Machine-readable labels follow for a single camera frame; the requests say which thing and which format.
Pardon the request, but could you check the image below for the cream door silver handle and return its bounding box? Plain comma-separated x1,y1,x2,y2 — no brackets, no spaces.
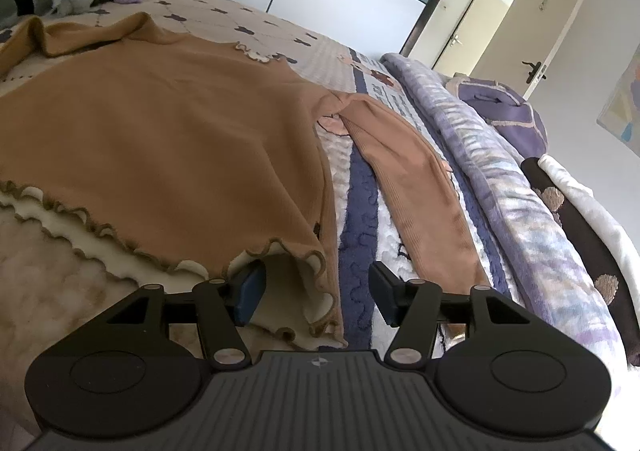
432,0,483,74

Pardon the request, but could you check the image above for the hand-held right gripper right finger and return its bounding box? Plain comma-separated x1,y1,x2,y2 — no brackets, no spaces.
369,261,532,371

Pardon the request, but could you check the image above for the purple padded jacket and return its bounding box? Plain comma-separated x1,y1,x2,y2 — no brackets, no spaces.
447,73,548,164

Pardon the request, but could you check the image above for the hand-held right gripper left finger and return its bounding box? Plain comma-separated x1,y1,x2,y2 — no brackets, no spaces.
102,263,267,371

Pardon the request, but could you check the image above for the wall painting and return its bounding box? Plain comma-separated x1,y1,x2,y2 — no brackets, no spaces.
596,46,640,156

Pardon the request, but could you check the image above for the cream door black handle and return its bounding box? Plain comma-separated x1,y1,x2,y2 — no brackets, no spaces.
470,0,597,99

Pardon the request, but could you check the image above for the purple floral quilt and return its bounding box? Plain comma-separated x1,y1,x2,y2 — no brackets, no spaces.
380,52,628,407

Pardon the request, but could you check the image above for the black and white fleece blanket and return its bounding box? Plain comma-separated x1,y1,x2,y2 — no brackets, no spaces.
520,153,640,367

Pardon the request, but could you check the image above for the brown ribbed ruffle-hem top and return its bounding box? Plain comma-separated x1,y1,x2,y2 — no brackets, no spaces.
0,13,511,353

